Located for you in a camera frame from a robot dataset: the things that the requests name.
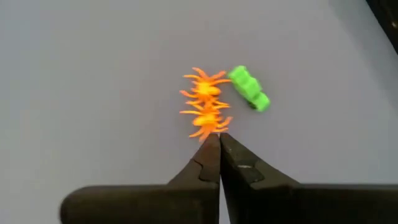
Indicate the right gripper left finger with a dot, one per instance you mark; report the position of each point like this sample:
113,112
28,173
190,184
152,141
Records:
171,202

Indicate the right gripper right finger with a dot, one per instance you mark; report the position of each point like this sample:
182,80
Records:
280,202

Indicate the orange plastic spider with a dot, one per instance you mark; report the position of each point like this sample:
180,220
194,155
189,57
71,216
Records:
206,88
206,119

